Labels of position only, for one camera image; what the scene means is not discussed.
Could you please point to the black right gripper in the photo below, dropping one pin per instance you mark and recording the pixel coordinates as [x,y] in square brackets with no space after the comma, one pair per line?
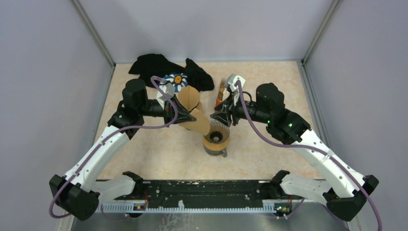
[223,112]

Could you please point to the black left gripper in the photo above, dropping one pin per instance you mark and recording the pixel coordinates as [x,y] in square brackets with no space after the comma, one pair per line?
[183,115]

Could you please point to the brown paper coffee filter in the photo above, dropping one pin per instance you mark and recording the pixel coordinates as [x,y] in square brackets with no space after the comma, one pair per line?
[190,98]

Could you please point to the orange coffee filter box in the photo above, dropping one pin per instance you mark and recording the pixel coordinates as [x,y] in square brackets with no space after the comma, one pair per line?
[222,93]

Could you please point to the smoky glass pitcher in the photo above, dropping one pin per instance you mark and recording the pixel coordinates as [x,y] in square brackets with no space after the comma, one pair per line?
[222,153]

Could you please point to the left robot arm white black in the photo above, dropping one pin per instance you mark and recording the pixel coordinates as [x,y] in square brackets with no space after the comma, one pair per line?
[78,191]

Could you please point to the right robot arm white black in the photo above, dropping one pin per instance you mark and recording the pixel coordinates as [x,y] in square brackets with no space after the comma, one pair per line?
[341,189]

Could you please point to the black cloth with flower print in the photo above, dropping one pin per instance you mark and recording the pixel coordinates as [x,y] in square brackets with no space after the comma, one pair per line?
[191,74]

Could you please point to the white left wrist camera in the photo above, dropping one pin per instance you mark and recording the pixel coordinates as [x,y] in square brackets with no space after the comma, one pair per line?
[168,92]

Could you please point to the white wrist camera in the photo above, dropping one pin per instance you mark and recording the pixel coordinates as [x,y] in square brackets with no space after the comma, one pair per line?
[168,92]
[231,85]

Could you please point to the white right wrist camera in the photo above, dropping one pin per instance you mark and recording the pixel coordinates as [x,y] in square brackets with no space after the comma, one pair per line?
[231,85]

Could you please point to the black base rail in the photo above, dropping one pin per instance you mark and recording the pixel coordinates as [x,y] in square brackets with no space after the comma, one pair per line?
[210,194]

